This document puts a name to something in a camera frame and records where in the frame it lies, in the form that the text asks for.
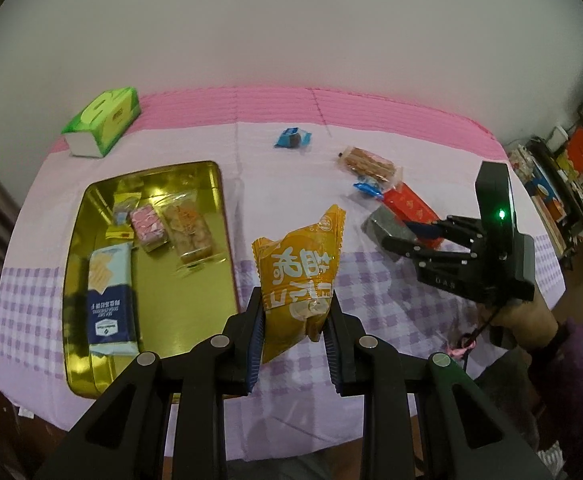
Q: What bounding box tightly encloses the yellow-orange snack bag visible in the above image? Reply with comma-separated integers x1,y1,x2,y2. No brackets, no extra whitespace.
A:
251,204,347,365

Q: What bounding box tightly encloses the blue box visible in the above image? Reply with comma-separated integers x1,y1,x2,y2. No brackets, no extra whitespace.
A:
531,179,558,212

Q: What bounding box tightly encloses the person's right forearm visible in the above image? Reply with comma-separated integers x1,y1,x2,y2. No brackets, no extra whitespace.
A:
527,319,583,467

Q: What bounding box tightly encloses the blue cracker packet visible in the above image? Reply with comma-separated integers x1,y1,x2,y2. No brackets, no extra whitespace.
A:
87,242,140,357

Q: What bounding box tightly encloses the red snack packet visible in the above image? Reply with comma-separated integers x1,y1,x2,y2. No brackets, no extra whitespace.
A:
381,183,448,252

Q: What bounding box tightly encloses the clear pack of fried dough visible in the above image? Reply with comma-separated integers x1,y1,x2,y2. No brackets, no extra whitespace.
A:
160,199,218,267

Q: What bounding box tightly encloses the floral glass jar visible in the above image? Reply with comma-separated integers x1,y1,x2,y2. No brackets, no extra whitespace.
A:
508,144,535,182

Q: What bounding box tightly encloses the green tissue pack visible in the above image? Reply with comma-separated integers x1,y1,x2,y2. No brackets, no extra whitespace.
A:
61,86,143,159

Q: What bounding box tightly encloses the pink patterned snack packet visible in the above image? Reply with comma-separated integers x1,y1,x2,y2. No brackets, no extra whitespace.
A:
130,204,170,254

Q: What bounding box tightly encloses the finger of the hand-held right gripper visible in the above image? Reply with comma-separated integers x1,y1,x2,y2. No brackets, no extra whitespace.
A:
403,214,485,241
381,234,475,267

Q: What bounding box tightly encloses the grey silver snack block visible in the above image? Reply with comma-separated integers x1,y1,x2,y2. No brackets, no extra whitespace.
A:
362,207,418,262

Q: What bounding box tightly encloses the dark snack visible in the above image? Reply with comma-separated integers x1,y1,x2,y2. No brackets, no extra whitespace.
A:
274,127,313,150

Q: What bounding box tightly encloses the small blue-white snack packet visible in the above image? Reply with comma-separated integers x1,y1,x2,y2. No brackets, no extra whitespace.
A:
353,177,387,201

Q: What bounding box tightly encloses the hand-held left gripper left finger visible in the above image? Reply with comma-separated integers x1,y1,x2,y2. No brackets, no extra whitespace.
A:
34,285,267,480

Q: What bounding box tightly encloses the gold tin box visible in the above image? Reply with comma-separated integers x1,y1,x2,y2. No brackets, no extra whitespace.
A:
64,160,238,402

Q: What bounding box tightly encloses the clear packet of brown biscuits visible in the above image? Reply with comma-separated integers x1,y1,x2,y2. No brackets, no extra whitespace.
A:
338,145,403,184

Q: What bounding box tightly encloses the dark side table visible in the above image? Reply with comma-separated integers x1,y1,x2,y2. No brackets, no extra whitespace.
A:
525,135,583,262

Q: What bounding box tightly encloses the person's right hand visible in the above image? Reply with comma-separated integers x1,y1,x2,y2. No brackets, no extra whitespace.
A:
476,296,559,356

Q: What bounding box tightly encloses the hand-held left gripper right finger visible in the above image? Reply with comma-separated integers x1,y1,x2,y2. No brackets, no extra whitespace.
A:
321,287,555,480

